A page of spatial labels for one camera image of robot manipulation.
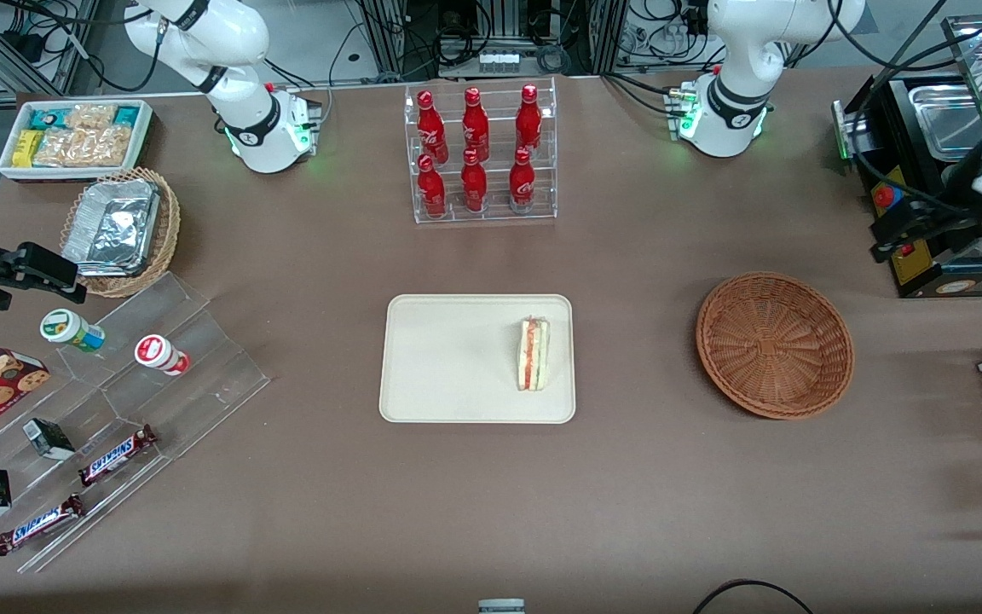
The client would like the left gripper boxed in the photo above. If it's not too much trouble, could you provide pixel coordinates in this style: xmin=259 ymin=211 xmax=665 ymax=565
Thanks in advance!
xmin=870 ymin=192 xmax=982 ymax=262

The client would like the triangular sandwich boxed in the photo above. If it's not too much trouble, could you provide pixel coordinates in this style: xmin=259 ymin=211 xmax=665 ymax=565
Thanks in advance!
xmin=517 ymin=317 xmax=552 ymax=391

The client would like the light wicker basket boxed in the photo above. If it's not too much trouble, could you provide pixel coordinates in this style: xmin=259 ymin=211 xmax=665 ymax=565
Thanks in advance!
xmin=61 ymin=166 xmax=181 ymax=298

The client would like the brown wicker basket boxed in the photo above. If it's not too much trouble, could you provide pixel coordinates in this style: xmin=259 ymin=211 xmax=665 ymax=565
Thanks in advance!
xmin=696 ymin=271 xmax=855 ymax=420

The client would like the cream plastic tray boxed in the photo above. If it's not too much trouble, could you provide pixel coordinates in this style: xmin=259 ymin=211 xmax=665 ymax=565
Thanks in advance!
xmin=378 ymin=294 xmax=577 ymax=425

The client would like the black food warmer machine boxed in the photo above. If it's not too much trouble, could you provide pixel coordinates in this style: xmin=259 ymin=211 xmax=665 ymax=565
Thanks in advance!
xmin=832 ymin=13 xmax=982 ymax=299

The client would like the green lid yogurt cup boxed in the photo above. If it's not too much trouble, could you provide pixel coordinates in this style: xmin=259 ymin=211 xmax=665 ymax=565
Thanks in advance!
xmin=39 ymin=309 xmax=106 ymax=353

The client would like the aluminium foil container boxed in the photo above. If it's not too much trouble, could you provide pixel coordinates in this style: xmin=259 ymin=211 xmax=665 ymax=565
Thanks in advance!
xmin=62 ymin=179 xmax=161 ymax=278

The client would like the white snack bin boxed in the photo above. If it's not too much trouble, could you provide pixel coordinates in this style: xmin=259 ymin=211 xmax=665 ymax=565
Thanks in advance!
xmin=0 ymin=100 xmax=155 ymax=182

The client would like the steel warmer pan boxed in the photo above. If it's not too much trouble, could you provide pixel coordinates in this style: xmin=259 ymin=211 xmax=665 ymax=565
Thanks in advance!
xmin=909 ymin=83 xmax=982 ymax=163

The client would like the yellow snack packet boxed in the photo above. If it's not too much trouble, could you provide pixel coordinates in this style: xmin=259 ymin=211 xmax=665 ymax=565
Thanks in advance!
xmin=12 ymin=130 xmax=44 ymax=169

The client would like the clear cracker packet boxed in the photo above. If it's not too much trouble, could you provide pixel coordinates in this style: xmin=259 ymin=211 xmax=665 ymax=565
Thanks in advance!
xmin=65 ymin=104 xmax=118 ymax=131
xmin=33 ymin=128 xmax=87 ymax=168
xmin=82 ymin=125 xmax=134 ymax=167

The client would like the red lid yogurt cup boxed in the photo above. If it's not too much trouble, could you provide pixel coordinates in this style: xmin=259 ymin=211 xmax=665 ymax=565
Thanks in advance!
xmin=135 ymin=334 xmax=191 ymax=377

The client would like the clear acrylic stepped display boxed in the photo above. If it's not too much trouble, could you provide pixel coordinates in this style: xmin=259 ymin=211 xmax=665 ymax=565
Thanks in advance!
xmin=0 ymin=271 xmax=270 ymax=574

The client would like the snickers chocolate bar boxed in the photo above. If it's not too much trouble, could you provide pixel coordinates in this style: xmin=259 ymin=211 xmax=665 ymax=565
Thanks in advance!
xmin=78 ymin=424 xmax=159 ymax=487
xmin=0 ymin=493 xmax=87 ymax=557

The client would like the red cola bottle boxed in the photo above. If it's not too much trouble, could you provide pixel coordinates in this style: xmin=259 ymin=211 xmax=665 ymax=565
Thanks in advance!
xmin=509 ymin=147 xmax=536 ymax=212
xmin=516 ymin=84 xmax=543 ymax=154
xmin=460 ymin=149 xmax=488 ymax=214
xmin=417 ymin=153 xmax=447 ymax=218
xmin=462 ymin=87 xmax=490 ymax=163
xmin=418 ymin=90 xmax=449 ymax=165

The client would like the clear acrylic bottle rack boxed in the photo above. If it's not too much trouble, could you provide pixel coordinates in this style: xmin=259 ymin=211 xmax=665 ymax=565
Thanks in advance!
xmin=404 ymin=77 xmax=558 ymax=225

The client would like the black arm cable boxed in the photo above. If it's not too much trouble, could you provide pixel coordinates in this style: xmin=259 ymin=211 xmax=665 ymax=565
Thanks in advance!
xmin=828 ymin=0 xmax=982 ymax=214

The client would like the black floor cable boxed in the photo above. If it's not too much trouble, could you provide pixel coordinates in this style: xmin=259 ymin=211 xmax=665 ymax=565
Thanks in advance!
xmin=693 ymin=579 xmax=816 ymax=614

